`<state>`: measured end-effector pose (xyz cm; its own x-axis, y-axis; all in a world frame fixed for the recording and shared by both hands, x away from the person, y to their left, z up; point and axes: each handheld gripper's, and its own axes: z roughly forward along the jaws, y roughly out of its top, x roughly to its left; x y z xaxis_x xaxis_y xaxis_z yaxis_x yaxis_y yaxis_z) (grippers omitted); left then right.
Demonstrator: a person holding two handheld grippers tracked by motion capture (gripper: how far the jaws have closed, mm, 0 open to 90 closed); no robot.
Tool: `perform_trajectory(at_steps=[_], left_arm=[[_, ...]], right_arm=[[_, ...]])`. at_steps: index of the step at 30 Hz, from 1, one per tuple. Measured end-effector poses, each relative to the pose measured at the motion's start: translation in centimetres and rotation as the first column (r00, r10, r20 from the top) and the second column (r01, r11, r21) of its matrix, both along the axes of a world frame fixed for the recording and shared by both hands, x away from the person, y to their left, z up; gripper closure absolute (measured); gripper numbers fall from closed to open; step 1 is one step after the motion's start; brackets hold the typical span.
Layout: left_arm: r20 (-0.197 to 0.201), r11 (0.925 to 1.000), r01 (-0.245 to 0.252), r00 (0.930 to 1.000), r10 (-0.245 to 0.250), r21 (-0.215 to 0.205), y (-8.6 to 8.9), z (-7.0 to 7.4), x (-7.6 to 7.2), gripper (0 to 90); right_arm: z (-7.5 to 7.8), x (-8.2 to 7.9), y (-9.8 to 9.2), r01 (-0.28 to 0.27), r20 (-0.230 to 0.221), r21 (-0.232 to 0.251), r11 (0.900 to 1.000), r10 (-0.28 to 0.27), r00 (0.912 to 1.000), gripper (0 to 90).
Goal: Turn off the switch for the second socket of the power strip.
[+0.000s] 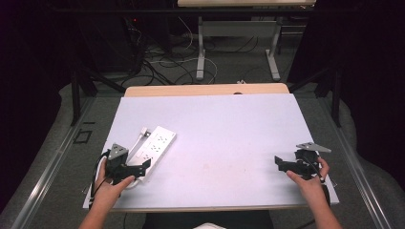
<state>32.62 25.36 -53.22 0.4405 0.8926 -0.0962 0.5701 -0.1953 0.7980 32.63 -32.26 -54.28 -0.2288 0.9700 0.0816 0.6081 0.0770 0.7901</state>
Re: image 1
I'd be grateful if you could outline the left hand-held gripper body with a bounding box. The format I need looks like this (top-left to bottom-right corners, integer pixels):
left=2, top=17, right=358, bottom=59
left=104, top=143, right=136, bottom=186

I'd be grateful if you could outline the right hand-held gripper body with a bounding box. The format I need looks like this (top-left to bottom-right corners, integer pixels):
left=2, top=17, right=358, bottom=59
left=293, top=141, right=332, bottom=181

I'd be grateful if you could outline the white power strip cable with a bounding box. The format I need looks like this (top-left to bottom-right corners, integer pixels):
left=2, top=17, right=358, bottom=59
left=95, top=127, right=150, bottom=191

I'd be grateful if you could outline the white power strip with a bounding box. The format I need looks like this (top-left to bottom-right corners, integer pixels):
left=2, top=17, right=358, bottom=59
left=126, top=125, right=178, bottom=183

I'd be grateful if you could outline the person's right hand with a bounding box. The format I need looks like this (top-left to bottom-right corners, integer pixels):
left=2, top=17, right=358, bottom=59
left=285, top=156, right=330, bottom=206

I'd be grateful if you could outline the person's left hand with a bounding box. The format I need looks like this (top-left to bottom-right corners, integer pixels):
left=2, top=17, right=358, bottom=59
left=92, top=157, right=137, bottom=209

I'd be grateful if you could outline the white table mat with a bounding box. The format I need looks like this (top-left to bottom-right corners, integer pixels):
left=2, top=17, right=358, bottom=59
left=82, top=93, right=340, bottom=211

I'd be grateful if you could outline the black metal stand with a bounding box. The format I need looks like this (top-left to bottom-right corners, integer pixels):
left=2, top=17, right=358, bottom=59
left=288, top=63, right=343, bottom=129
left=52, top=61, right=127, bottom=127

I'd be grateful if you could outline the person's dark clothing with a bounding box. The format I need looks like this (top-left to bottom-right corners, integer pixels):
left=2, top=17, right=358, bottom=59
left=142, top=209, right=275, bottom=229

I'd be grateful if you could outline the wooden table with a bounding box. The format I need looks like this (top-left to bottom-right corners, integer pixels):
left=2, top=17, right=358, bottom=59
left=112, top=82, right=314, bottom=214

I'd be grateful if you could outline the black equipment rack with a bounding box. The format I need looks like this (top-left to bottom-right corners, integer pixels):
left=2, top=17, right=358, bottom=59
left=77, top=9, right=146, bottom=75

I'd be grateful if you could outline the white desk with metal legs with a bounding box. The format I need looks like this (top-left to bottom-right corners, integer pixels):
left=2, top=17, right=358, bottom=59
left=177, top=0, right=318, bottom=82

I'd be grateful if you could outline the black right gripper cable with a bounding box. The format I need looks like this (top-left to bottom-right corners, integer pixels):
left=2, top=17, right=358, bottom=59
left=304, top=155, right=331, bottom=206

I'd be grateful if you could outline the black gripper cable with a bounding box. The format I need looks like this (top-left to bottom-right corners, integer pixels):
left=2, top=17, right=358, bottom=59
left=304, top=155, right=331, bottom=206
left=90, top=152, right=111, bottom=206

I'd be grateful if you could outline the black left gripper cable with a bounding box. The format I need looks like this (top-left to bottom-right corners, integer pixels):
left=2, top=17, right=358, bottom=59
left=90, top=152, right=111, bottom=206

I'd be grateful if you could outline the aluminium floor rail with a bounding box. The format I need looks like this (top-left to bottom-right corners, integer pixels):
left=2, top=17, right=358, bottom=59
left=316, top=96, right=394, bottom=229
left=11, top=95, right=97, bottom=229

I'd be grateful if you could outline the tangle of floor cables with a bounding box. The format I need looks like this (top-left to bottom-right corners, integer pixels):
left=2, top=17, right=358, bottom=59
left=125, top=15, right=266, bottom=87

